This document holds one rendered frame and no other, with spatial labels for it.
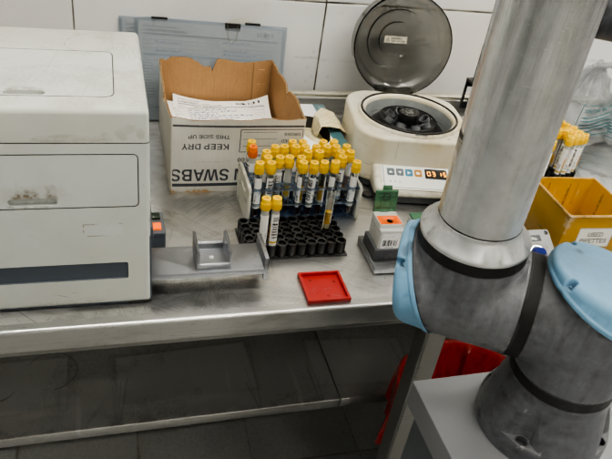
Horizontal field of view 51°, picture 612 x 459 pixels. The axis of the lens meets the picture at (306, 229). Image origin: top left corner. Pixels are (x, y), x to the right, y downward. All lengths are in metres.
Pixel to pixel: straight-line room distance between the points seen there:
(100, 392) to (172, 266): 0.74
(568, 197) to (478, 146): 0.74
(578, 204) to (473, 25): 0.52
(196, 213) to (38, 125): 0.42
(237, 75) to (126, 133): 0.64
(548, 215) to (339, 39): 0.62
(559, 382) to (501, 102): 0.31
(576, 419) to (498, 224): 0.24
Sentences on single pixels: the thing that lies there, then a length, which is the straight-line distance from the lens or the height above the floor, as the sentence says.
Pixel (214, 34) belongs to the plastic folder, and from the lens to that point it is 1.41.
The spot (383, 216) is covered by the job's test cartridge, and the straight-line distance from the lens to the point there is 1.05.
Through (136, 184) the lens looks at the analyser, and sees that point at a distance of 0.83.
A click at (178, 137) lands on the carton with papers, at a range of 1.14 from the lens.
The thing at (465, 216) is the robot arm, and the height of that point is 1.19.
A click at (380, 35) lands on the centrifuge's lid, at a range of 1.49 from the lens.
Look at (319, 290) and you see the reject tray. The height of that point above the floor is 0.88.
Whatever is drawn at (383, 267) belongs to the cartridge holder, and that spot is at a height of 0.89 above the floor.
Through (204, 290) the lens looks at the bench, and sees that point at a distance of 0.97.
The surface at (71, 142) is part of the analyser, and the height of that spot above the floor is 1.13.
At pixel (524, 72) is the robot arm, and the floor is 1.34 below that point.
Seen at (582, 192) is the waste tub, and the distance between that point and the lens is 1.34.
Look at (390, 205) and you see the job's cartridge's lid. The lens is 1.07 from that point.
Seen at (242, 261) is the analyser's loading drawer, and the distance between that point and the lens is 0.96.
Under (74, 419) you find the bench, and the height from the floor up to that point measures 0.27.
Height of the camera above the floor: 1.50
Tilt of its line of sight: 34 degrees down
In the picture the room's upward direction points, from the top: 9 degrees clockwise
